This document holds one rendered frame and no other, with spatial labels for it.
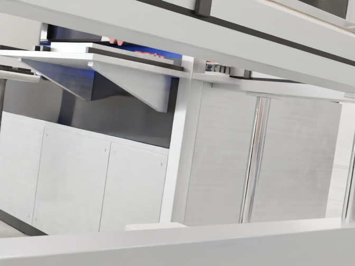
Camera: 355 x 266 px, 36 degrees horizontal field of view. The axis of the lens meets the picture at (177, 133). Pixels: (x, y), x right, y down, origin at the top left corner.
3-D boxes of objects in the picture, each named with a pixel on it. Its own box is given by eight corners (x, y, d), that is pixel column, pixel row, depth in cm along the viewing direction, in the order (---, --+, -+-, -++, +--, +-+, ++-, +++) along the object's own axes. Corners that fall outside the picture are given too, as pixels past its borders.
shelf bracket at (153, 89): (161, 112, 201) (166, 76, 200) (166, 112, 198) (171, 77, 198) (82, 101, 177) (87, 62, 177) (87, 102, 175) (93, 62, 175)
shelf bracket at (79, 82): (86, 100, 237) (90, 70, 237) (90, 101, 235) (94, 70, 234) (13, 90, 214) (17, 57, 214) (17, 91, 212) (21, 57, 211)
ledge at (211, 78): (218, 84, 200) (220, 78, 200) (246, 86, 190) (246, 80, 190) (192, 78, 190) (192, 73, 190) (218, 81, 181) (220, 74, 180)
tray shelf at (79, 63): (95, 72, 248) (95, 68, 248) (203, 81, 197) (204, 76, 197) (-7, 54, 216) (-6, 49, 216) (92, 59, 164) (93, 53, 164)
